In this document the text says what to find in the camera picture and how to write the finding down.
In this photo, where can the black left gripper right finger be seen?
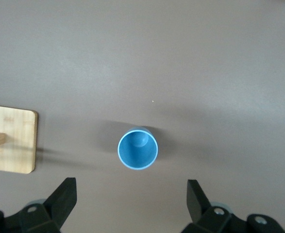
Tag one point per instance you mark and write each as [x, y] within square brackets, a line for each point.
[198, 206]

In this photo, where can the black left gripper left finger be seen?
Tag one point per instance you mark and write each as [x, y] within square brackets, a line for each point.
[59, 206]

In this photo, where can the bamboo cup rack stand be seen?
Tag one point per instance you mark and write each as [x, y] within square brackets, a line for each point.
[16, 155]

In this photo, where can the brown table mat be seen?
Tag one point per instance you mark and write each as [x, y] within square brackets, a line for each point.
[181, 60]

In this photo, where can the light blue plastic cup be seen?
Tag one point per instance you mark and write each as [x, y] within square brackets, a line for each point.
[132, 156]

